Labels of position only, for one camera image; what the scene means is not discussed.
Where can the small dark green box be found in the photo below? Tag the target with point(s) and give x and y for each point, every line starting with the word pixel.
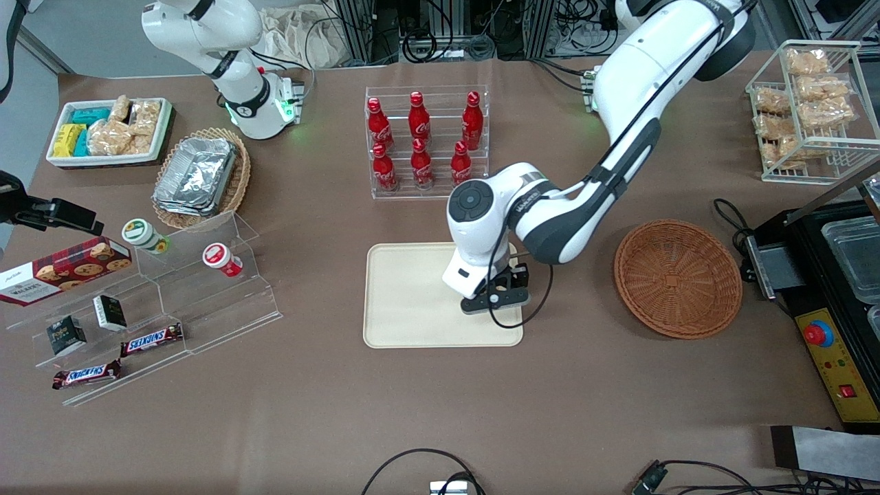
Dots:
pixel 110 313
pixel 67 335

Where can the red lid yogurt cup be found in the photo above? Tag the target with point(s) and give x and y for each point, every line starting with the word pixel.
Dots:
pixel 221 259

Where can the yellow snack packet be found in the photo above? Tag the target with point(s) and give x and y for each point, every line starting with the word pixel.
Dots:
pixel 67 139

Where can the aluminium profile frame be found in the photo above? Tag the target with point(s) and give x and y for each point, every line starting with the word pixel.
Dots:
pixel 447 27

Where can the beige rectangular tray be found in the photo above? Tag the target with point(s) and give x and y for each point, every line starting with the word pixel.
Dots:
pixel 405 295

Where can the green lid yogurt cup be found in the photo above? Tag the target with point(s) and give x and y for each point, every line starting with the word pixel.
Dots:
pixel 143 235

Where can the clear bag of crackers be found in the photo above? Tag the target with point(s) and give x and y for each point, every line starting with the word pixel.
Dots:
pixel 143 143
pixel 121 108
pixel 108 137
pixel 146 117

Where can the silver connector block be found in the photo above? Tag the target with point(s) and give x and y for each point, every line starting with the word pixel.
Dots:
pixel 448 488

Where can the black machine with yellow panel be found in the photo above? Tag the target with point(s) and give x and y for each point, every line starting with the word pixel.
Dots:
pixel 835 375

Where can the round brown wicker basket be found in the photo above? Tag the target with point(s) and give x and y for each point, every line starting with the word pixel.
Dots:
pixel 677 278

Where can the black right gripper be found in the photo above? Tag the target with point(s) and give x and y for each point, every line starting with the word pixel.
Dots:
pixel 60 212

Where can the brown Snickers bar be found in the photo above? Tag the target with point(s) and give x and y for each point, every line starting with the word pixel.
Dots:
pixel 151 339
pixel 86 375

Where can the clear plastic container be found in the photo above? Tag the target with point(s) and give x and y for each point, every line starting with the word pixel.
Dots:
pixel 875 322
pixel 856 261

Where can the white rectangular snack tray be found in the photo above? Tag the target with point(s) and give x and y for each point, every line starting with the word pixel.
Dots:
pixel 62 161

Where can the beige cloth bag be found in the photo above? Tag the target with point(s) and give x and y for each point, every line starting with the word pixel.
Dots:
pixel 302 38

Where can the clear bag of pastries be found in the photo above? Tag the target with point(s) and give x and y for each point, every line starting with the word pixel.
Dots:
pixel 784 151
pixel 808 62
pixel 777 126
pixel 773 102
pixel 825 100

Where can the red emergency stop button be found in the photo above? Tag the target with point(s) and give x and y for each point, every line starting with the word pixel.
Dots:
pixel 818 334

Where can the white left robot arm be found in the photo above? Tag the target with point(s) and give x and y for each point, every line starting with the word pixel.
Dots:
pixel 619 96

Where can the red cola bottle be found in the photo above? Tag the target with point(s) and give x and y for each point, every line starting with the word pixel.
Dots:
pixel 385 172
pixel 461 165
pixel 419 120
pixel 379 127
pixel 421 168
pixel 472 124

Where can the teal snack packet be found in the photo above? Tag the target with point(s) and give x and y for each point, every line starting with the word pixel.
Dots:
pixel 82 143
pixel 91 115

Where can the clear acrylic stepped stand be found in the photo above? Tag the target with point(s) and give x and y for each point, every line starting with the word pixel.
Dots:
pixel 206 302

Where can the grey flat sheet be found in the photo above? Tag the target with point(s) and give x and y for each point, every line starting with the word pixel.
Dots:
pixel 825 450

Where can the red tartan cookie box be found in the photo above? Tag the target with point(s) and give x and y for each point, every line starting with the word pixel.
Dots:
pixel 65 270

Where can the aluminium foil container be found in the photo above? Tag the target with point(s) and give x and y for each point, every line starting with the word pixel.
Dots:
pixel 196 172
pixel 182 210

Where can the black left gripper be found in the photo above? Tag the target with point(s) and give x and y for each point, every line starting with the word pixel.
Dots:
pixel 519 277

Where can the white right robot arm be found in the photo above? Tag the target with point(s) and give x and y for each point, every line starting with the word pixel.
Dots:
pixel 227 34

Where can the clear acrylic bottle rack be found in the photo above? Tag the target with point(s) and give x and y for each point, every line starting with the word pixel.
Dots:
pixel 440 103

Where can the oval light wicker basket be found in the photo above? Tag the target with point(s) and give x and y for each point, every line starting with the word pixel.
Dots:
pixel 237 185

